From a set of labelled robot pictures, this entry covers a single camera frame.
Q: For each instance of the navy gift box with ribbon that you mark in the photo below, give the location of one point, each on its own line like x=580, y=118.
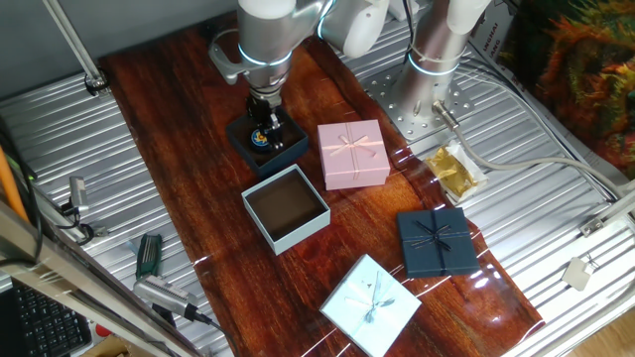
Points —
x=421, y=258

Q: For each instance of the glossy wood grain mat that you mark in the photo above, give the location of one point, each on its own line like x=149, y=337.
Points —
x=198, y=173

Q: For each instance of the orange pole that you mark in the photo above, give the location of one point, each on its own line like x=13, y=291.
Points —
x=10, y=188

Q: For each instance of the light blue gift box with ribbon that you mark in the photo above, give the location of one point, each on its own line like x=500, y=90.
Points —
x=357, y=322

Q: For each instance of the brown cardboard box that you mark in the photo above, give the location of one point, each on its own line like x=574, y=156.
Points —
x=106, y=349

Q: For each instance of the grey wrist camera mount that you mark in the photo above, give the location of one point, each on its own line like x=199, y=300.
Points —
x=223, y=64

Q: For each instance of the dark navy open box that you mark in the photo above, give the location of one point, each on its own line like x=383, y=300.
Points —
x=278, y=163

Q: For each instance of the black disc with blue emblem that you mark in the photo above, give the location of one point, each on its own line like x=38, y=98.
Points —
x=258, y=139

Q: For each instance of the gold foil packet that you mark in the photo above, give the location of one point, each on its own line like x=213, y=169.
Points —
x=451, y=173

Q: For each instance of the silver ribbed camera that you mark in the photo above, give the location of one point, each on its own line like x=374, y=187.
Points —
x=164, y=295

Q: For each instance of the small clamped silver camera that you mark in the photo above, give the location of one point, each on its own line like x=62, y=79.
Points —
x=78, y=193

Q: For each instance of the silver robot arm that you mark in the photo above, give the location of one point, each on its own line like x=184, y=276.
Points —
x=268, y=30

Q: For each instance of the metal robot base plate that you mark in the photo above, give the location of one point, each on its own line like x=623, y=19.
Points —
x=397, y=119

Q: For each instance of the metal frame bar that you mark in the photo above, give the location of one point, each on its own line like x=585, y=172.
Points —
x=74, y=282

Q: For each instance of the pink gift box with ribbon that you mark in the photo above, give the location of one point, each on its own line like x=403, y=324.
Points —
x=347, y=168

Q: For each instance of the light blue open box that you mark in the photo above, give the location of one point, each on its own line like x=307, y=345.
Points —
x=288, y=208

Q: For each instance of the colourful printed banner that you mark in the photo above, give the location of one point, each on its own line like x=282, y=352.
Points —
x=585, y=74

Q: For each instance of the emergency stop button box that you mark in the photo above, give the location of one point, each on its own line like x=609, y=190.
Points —
x=101, y=331

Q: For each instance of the green hex key set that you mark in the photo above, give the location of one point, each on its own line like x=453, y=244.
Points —
x=149, y=255

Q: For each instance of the black keyboard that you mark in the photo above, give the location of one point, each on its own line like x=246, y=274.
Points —
x=44, y=327

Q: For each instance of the aluminium corner bracket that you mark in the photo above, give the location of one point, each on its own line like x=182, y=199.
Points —
x=595, y=225

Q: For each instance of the metal stand pole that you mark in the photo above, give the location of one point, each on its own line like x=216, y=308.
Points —
x=74, y=47

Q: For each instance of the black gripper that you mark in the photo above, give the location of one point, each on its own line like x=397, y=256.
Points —
x=260, y=111

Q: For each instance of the small white tag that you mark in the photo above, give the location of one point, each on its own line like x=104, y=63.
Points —
x=577, y=273

